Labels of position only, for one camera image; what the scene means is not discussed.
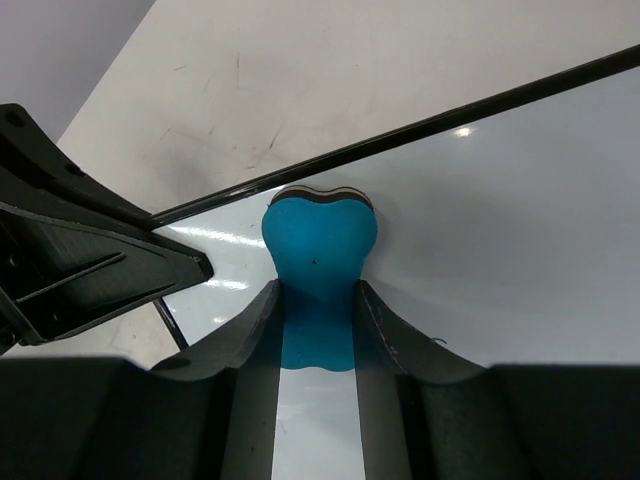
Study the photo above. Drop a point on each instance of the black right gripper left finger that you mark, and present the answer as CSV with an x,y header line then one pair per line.
x,y
207,412

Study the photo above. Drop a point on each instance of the blue whiteboard eraser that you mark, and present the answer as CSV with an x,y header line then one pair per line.
x,y
319,241

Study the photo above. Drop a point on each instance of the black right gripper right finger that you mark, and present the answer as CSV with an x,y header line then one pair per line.
x,y
428,413

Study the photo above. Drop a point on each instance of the white whiteboard with black frame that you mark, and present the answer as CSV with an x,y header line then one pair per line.
x,y
508,232

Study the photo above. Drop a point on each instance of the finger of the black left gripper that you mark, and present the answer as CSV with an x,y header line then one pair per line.
x,y
31,156
61,277

